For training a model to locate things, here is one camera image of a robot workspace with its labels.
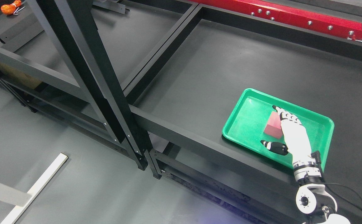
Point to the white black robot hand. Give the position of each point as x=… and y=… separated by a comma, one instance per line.
x=296, y=140

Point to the pink block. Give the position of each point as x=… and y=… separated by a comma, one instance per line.
x=273, y=126

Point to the green plastic tray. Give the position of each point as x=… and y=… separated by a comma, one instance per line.
x=246, y=123

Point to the black metal shelf rack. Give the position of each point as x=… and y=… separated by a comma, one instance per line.
x=210, y=91

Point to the black left shelf rack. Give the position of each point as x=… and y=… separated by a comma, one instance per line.
x=78, y=62

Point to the red metal beam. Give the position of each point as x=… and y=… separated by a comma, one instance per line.
x=325, y=24

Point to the white table leg stand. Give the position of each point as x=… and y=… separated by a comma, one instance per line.
x=22, y=200

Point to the orange handled tool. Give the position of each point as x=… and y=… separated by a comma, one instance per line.
x=13, y=8

